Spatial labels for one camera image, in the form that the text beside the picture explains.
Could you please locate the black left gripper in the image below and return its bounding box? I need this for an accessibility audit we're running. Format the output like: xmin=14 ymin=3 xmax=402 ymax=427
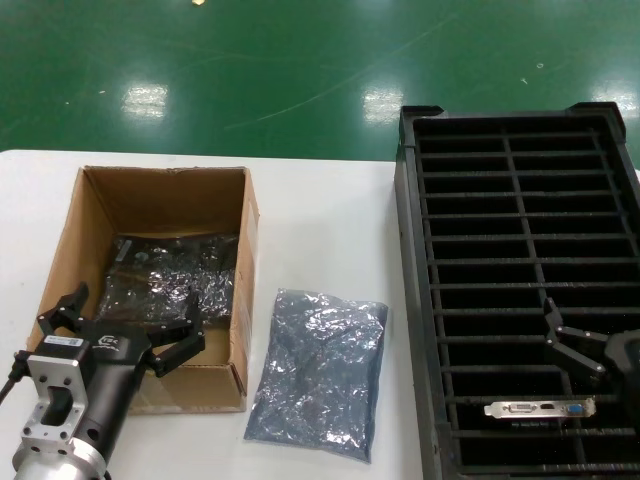
xmin=37 ymin=282 xmax=207 ymax=459

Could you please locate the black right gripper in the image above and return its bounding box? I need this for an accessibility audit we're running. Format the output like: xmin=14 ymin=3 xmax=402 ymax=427
xmin=543 ymin=298 xmax=640 ymax=401

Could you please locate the grey antistatic bag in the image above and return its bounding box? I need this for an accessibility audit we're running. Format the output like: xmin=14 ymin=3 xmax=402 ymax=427
xmin=243 ymin=287 xmax=390 ymax=456
xmin=93 ymin=233 xmax=240 ymax=324

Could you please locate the black graphics card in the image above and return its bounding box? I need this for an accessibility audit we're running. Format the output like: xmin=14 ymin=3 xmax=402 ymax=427
xmin=483 ymin=394 xmax=599 ymax=430
xmin=107 ymin=235 xmax=236 ymax=321

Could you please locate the brown cardboard box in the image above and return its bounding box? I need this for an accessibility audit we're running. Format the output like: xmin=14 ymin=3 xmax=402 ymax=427
xmin=27 ymin=165 xmax=262 ymax=415

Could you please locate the black slotted container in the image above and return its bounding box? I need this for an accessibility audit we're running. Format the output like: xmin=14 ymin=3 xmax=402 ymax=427
xmin=393 ymin=102 xmax=640 ymax=480

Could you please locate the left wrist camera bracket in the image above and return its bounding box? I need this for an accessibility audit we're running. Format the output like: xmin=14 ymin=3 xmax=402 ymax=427
xmin=19 ymin=333 xmax=96 ymax=454

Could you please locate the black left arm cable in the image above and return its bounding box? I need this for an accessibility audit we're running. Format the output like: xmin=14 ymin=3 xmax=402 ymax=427
xmin=0 ymin=352 xmax=31 ymax=396

